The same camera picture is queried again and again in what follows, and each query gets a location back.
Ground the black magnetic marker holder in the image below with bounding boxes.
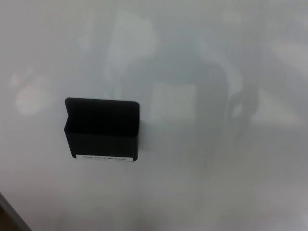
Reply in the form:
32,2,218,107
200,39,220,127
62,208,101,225
64,97,141,162

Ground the white whiteboard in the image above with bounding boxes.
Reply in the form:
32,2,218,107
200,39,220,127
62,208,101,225
0,0,308,231

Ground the grey whiteboard frame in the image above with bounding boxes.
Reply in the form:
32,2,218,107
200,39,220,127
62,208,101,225
0,191,33,231

